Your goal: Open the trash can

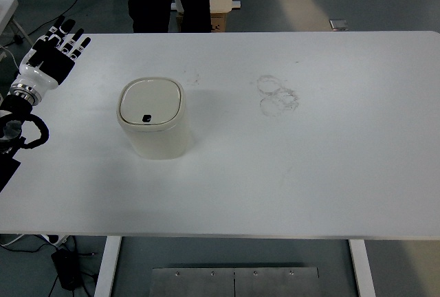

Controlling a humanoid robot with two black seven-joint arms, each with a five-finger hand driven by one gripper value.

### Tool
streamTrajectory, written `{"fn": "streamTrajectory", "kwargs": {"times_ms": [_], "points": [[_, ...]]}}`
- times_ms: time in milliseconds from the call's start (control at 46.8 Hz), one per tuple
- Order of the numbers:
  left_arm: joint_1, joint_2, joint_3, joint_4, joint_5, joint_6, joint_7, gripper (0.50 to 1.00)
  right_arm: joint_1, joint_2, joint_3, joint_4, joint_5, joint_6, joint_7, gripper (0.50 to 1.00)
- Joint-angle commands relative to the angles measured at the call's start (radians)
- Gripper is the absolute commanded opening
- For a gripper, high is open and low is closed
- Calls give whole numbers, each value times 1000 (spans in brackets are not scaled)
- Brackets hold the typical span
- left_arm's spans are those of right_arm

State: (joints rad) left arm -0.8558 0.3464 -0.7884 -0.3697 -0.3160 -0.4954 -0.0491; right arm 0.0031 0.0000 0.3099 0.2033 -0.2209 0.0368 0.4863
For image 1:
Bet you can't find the cardboard box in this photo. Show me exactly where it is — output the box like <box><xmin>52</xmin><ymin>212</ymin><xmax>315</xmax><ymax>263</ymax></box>
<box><xmin>176</xmin><ymin>11</ymin><xmax>227</xmax><ymax>33</ymax></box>

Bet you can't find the left white table leg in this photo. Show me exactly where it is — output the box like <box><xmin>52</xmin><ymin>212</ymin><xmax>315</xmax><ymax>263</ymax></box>
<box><xmin>94</xmin><ymin>236</ymin><xmax>122</xmax><ymax>297</ymax></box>

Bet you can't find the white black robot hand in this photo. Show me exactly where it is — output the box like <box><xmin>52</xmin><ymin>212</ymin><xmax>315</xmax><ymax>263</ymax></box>
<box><xmin>16</xmin><ymin>15</ymin><xmax>91</xmax><ymax>89</ymax></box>

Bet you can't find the black looped cable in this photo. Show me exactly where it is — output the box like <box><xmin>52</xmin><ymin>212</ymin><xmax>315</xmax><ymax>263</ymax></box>
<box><xmin>20</xmin><ymin>113</ymin><xmax>51</xmax><ymax>150</ymax></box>

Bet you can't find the black power adapter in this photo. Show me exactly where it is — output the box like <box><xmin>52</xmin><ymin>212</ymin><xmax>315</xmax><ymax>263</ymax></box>
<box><xmin>51</xmin><ymin>249</ymin><xmax>82</xmax><ymax>291</ymax></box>

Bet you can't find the white side table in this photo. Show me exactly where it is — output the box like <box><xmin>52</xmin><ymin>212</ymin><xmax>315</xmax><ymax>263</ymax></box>
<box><xmin>1</xmin><ymin>0</ymin><xmax>34</xmax><ymax>46</ymax></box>

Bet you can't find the white table leg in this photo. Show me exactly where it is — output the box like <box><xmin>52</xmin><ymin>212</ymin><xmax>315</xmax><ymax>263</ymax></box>
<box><xmin>94</xmin><ymin>236</ymin><xmax>122</xmax><ymax>297</ymax></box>
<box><xmin>349</xmin><ymin>239</ymin><xmax>376</xmax><ymax>297</ymax></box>

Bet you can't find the metal floor plate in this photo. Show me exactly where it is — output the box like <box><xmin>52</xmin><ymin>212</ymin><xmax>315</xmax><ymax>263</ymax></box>
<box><xmin>149</xmin><ymin>267</ymin><xmax>322</xmax><ymax>296</ymax></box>

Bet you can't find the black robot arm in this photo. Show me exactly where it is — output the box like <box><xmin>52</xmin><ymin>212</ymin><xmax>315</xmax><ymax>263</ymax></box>
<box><xmin>1</xmin><ymin>16</ymin><xmax>91</xmax><ymax>188</ymax></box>

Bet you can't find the right white table leg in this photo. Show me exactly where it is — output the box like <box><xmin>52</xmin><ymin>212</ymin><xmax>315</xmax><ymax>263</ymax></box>
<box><xmin>349</xmin><ymin>239</ymin><xmax>376</xmax><ymax>297</ymax></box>

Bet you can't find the cream trash can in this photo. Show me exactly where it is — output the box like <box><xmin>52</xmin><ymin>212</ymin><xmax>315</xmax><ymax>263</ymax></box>
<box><xmin>116</xmin><ymin>77</ymin><xmax>190</xmax><ymax>160</ymax></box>

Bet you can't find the grey floor socket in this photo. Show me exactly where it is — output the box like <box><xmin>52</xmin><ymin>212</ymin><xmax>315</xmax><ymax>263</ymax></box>
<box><xmin>329</xmin><ymin>19</ymin><xmax>349</xmax><ymax>31</ymax></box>

